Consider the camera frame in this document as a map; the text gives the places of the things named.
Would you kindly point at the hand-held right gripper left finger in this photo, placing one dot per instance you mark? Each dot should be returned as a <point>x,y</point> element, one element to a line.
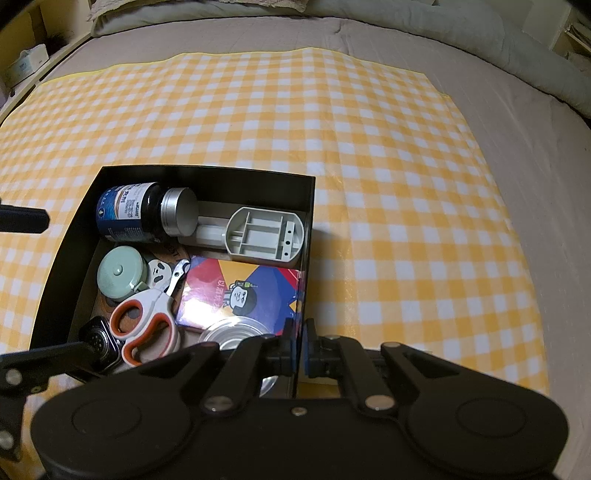
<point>292,356</point>

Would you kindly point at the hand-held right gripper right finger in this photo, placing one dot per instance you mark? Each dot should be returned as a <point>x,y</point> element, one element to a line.
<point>310,359</point>

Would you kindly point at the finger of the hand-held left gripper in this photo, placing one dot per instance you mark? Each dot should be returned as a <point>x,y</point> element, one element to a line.
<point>25,220</point>
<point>41,362</point>

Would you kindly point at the black smartwatch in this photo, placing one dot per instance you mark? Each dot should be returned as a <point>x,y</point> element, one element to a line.
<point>99,334</point>

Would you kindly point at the red and blue card box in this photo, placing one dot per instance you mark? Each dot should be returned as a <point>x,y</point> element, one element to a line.
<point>240,295</point>

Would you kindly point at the dark blue supplement bottle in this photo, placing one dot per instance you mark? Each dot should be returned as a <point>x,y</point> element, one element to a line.
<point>131,212</point>

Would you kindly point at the mint green tape measure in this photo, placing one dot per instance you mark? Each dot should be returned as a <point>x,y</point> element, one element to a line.
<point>119,272</point>

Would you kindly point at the white and orange scissors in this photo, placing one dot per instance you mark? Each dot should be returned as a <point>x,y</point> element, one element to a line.
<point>147,314</point>

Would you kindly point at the grey plastic holder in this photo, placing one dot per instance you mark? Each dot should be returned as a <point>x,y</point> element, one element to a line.
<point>263,235</point>

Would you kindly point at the round panda coaster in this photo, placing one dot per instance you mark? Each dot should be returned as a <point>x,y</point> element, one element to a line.
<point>159,272</point>

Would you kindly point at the black cardboard box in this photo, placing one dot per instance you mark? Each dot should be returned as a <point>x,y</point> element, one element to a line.
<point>207,182</point>

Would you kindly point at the white tissue box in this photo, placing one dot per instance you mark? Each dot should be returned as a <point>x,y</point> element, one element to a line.
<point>25,64</point>

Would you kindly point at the dark fuzzy item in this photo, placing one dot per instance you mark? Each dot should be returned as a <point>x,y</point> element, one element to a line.
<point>57,40</point>

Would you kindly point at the yellow checked mat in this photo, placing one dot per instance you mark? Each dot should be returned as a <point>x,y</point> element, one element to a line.
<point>369,184</point>

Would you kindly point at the wooden shelf unit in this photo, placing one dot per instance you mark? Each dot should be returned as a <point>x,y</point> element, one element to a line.
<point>41,23</point>

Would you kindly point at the grey pillow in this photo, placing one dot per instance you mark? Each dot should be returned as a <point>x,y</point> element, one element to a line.
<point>184,25</point>
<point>461,32</point>

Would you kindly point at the cream textured pillow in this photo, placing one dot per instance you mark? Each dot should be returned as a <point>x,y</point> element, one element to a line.
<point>198,7</point>

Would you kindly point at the white bedside shelf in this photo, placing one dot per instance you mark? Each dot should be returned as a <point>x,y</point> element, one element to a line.
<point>572,27</point>

